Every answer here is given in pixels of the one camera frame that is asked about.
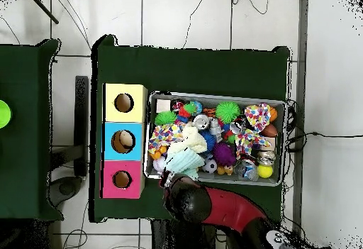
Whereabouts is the dark green tablecloth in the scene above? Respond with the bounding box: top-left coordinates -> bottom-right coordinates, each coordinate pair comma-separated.
0,38 -> 64,221
89,34 -> 291,223

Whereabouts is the large green spiky ball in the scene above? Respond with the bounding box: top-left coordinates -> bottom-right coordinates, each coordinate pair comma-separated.
214,101 -> 241,125

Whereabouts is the silver wire mesh bin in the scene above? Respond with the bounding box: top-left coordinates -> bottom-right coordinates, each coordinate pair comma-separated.
143,90 -> 287,187

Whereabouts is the wooden box with three holes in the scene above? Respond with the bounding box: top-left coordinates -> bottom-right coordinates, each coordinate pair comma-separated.
100,82 -> 149,199

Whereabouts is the plain wooden block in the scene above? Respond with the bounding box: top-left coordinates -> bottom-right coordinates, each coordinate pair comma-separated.
156,99 -> 172,113

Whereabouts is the yellow ball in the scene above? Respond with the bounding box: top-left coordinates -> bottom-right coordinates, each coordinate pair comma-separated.
257,164 -> 274,179

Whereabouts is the crushed silver can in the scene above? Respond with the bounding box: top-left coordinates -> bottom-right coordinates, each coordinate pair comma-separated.
192,114 -> 211,131

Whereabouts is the grey stand base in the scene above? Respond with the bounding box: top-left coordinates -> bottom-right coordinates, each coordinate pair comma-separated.
48,175 -> 84,208

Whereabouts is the black monitor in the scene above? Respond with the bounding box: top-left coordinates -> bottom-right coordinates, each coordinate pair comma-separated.
74,75 -> 89,176

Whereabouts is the large polka dot cloth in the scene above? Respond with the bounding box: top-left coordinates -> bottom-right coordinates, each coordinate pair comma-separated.
234,102 -> 272,156

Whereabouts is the black rod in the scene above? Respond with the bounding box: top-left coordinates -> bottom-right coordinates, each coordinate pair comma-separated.
29,0 -> 60,25

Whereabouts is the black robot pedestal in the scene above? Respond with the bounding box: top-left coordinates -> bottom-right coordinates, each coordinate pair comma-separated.
150,218 -> 219,249

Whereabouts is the small polka dot cloth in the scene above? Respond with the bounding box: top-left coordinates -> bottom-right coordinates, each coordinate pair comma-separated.
147,122 -> 185,155

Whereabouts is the bright green round lid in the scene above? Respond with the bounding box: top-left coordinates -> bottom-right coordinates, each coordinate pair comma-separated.
0,99 -> 12,129

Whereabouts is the cream waffle cloth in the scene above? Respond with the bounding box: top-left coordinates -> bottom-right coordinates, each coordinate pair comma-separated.
167,125 -> 208,155

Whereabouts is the mint green waffle cloth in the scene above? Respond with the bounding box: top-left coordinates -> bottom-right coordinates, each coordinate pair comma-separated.
163,148 -> 206,182

